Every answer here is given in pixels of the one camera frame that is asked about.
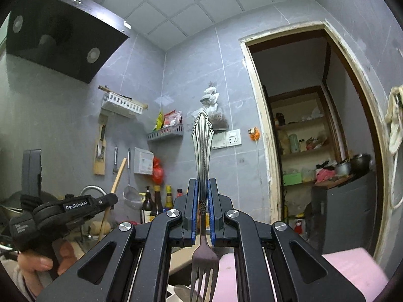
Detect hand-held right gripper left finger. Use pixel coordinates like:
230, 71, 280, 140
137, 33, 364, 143
36, 179, 197, 302

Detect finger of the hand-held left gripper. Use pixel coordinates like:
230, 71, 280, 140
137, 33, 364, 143
94, 193, 119, 211

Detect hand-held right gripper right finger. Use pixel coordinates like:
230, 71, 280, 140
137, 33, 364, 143
208, 179, 370, 302

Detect wooden chopstick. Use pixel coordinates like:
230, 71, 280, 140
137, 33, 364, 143
97, 158, 128, 242

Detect metal spoon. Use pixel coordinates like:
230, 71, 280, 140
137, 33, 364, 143
173, 284, 193, 302

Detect ornate metal fork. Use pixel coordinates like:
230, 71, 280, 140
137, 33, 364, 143
190, 111, 220, 302

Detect person's left hand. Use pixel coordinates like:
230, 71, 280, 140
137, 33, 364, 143
19, 242, 78, 290

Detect curved steel faucet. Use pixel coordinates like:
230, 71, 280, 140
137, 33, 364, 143
80, 185, 107, 203

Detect hanging mesh strainer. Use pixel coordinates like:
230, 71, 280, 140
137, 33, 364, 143
123, 149, 139, 202

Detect tan loofah scrubber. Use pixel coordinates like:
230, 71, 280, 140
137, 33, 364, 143
89, 221, 111, 237

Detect dark bottle yellow cap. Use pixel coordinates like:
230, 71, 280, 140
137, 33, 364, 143
163, 184, 174, 212

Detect dark bottle white label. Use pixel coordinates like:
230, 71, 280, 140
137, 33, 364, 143
140, 186, 154, 224

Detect black wok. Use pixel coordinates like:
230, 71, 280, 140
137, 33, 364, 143
0, 191, 23, 215

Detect wooden knife rack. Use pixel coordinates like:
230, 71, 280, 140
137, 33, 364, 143
93, 115, 108, 176

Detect white cardboard box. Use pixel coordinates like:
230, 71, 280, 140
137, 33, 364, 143
134, 147, 155, 176

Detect red plastic bag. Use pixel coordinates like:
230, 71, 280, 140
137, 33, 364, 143
152, 157, 165, 185

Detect red white container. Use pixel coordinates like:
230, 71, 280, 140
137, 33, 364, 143
294, 217, 308, 235

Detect green box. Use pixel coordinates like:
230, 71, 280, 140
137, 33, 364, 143
282, 173, 303, 187

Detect clear bag of dried goods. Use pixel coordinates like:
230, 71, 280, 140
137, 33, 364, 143
192, 81, 229, 131

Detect red snack packet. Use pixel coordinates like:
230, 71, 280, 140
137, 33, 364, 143
163, 110, 183, 129

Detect wooden shelf unit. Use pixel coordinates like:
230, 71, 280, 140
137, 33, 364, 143
266, 85, 343, 224

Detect red cloth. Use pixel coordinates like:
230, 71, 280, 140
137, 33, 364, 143
315, 168, 336, 183

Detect grey cabinet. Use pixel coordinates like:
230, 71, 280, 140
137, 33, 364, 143
310, 171, 379, 254

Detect steel pot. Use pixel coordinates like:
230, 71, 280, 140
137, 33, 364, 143
334, 160, 352, 176

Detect pink floral tablecloth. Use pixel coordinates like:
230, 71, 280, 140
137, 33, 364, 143
217, 247, 390, 302

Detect dark cooking pot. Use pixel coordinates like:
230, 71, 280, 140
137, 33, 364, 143
349, 154, 372, 174

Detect black range hood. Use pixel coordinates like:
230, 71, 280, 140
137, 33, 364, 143
6, 0, 130, 84

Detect cream rubber gloves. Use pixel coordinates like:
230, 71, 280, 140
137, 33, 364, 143
384, 85, 403, 155

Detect white cable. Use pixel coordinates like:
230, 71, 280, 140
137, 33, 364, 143
256, 140, 262, 221

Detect white wall switch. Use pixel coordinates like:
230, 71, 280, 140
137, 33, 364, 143
211, 131, 227, 149

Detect white wall socket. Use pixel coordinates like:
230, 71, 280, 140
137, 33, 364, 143
226, 129, 242, 147

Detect worn door frame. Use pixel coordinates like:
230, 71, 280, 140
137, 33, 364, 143
239, 22, 395, 265

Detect grey wall shelf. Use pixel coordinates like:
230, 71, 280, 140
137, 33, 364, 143
146, 125, 184, 142

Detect white wall basket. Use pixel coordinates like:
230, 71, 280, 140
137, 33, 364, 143
100, 91, 144, 119

